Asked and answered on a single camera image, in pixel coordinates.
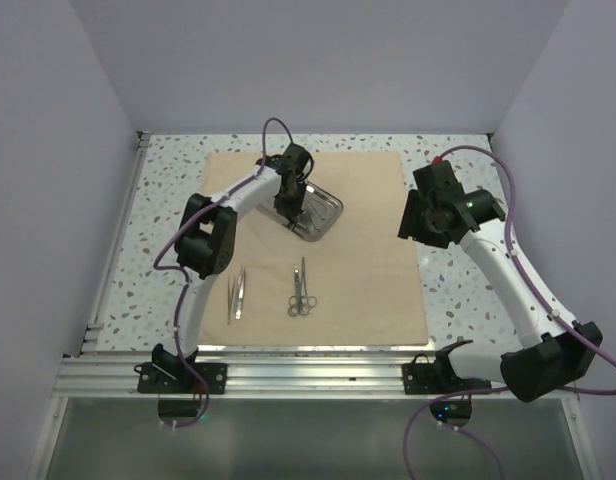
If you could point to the beige surgical cloth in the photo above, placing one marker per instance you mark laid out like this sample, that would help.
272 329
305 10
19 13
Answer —
365 278

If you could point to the steel forceps with rings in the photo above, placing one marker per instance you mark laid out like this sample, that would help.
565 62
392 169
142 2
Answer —
295 303

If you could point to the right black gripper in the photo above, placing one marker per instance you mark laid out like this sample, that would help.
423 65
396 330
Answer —
411 227

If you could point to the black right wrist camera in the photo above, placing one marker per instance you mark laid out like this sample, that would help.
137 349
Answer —
437 183

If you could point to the steel surgical scissors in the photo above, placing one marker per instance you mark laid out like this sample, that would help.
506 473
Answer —
307 301

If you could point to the steel tweezers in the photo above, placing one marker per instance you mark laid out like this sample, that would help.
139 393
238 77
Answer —
240 293
230 299

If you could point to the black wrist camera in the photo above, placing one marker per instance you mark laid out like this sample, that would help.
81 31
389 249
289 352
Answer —
437 183
296 159

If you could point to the steel instrument tray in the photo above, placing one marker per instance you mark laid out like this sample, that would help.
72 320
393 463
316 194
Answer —
319 212

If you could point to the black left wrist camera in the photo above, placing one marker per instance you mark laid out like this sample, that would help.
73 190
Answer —
296 159

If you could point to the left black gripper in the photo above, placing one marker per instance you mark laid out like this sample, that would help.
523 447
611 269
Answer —
292 214

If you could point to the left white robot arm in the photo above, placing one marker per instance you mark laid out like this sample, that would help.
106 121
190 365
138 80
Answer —
201 249

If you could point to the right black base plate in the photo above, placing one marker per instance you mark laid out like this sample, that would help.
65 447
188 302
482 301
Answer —
420 376

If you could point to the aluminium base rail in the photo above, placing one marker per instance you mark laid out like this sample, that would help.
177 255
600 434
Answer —
288 374

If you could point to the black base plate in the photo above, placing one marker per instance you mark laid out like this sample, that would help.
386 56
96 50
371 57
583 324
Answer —
153 380
420 376

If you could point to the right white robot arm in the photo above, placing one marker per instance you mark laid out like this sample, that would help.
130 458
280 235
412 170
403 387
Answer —
555 348

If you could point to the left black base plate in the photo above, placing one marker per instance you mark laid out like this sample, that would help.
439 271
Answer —
153 380

